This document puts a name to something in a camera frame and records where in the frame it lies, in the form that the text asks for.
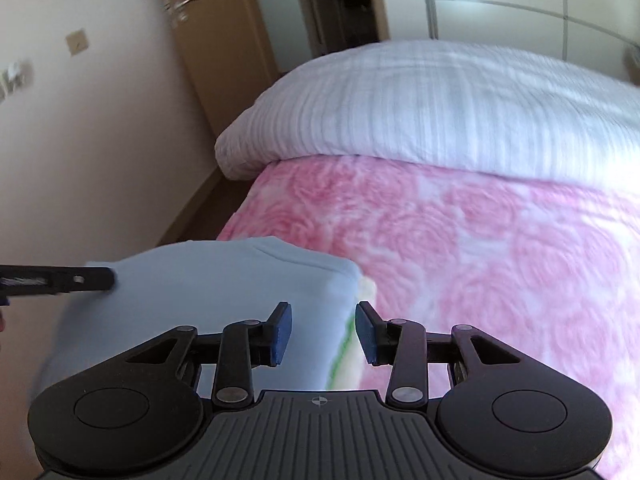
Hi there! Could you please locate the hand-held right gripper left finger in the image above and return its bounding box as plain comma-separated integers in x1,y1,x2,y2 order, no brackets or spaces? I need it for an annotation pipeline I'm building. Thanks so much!
125,301,293,409

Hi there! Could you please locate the pink floral blanket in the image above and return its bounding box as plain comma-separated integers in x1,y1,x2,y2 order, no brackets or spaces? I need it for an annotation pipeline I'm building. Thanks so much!
215,152,640,480

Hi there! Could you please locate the wooden door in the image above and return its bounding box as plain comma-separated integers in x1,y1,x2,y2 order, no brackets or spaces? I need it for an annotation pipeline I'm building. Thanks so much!
150,0,281,137

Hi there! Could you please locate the light blue garment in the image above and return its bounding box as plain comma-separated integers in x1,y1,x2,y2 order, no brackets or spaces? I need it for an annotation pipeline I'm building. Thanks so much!
30,236,363,397

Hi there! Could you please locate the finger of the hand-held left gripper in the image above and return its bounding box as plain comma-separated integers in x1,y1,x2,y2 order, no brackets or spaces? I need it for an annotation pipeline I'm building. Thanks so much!
0,265,117,307

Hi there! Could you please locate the green and cream cloth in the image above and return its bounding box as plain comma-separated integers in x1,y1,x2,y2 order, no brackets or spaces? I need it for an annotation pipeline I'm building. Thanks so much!
324,276,377,392

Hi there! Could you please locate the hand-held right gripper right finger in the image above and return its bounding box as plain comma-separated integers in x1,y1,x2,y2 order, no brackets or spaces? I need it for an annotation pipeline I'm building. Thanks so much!
354,301,523,409

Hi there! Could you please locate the white striped duvet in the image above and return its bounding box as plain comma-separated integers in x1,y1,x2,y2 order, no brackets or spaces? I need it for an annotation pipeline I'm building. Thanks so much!
215,39,640,196

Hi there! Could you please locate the metal door handle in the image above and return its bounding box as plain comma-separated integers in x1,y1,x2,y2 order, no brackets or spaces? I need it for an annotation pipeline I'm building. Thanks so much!
164,0,204,24

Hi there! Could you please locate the wooden door frame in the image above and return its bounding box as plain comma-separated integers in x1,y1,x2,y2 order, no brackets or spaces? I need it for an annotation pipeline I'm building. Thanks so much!
285,0,392,61

